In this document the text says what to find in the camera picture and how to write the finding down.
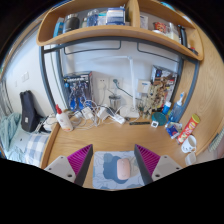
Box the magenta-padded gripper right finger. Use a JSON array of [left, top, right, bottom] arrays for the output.
[[133, 143, 184, 186]]

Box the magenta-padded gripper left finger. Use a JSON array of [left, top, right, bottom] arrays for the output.
[[43, 143, 94, 187]]

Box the pink computer mouse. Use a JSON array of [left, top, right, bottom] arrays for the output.
[[116, 157, 132, 180]]

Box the light blue printed mouse pad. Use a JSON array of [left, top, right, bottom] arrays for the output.
[[92, 150, 145, 190]]

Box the translucent plastic cup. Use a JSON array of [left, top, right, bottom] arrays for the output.
[[184, 151, 198, 167]]

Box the white mug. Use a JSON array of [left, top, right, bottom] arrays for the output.
[[180, 134, 198, 154]]

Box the plaid bed sheet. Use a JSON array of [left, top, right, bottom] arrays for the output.
[[8, 128, 51, 168]]

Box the blue tissue pack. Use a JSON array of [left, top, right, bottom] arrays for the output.
[[165, 121, 183, 140]]

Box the red chips can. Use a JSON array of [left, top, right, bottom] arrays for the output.
[[176, 113, 201, 145]]

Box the white bottle with red cap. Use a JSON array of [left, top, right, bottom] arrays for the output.
[[54, 104, 74, 133]]

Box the black ruler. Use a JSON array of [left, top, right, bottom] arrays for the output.
[[129, 120, 151, 126]]

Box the blue spray bottle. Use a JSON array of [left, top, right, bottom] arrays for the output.
[[168, 92, 185, 124]]

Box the blue and white tube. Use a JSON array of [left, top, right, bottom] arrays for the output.
[[161, 100, 172, 116]]

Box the white charger block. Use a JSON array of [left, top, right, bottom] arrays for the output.
[[81, 107, 94, 120], [96, 106, 109, 121]]

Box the teal knitted blanket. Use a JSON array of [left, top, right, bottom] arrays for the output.
[[0, 112, 22, 154]]

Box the tan model figure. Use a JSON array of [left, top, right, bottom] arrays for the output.
[[141, 84, 158, 118]]

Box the white power strip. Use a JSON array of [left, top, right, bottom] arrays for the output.
[[111, 113, 127, 125]]

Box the blue model kit box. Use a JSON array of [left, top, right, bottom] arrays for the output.
[[62, 70, 94, 112]]

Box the clear glass cup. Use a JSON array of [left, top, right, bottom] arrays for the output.
[[108, 94, 122, 111]]

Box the white desk lamp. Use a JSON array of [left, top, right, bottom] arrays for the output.
[[78, 54, 141, 119]]

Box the colourful figure box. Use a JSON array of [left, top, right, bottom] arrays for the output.
[[149, 64, 178, 109]]

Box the white wall socket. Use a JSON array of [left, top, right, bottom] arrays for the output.
[[110, 77, 124, 89], [97, 78, 109, 89]]

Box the wooden wall shelf unit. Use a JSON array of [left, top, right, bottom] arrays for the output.
[[35, 0, 204, 62]]

